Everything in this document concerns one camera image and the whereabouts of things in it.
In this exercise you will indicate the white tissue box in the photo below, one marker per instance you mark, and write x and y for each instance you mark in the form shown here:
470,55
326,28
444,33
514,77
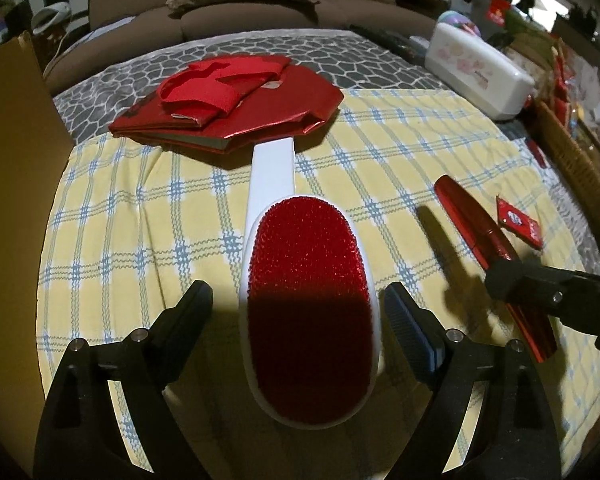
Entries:
478,72

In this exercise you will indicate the grey pebble pattern mat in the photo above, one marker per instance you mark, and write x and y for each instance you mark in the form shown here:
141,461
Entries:
346,59

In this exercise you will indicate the red envelope stack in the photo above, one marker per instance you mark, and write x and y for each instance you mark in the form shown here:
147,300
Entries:
489,245

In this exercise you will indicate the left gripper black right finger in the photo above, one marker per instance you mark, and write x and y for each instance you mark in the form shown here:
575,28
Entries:
515,436

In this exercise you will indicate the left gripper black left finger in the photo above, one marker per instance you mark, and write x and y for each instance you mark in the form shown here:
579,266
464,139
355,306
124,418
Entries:
78,436

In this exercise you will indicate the wicker basket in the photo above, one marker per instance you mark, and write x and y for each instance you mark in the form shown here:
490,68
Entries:
575,166

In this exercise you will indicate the cardboard box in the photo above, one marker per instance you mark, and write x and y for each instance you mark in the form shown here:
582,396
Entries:
34,150

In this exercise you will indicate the yellow plaid cloth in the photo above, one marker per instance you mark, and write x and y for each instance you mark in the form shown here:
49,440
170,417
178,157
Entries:
133,225

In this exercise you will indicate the red ketchup packet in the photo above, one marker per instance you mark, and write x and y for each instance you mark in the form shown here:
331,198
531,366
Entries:
519,223

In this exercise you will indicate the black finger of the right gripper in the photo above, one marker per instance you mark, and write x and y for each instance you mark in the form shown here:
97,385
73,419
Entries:
537,293

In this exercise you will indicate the brown sofa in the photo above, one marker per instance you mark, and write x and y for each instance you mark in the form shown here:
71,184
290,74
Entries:
126,29

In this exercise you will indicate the white red lint brush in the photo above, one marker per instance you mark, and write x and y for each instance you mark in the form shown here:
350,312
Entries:
309,316

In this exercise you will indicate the red gift bag pile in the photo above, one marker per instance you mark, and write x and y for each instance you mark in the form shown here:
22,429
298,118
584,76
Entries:
224,103

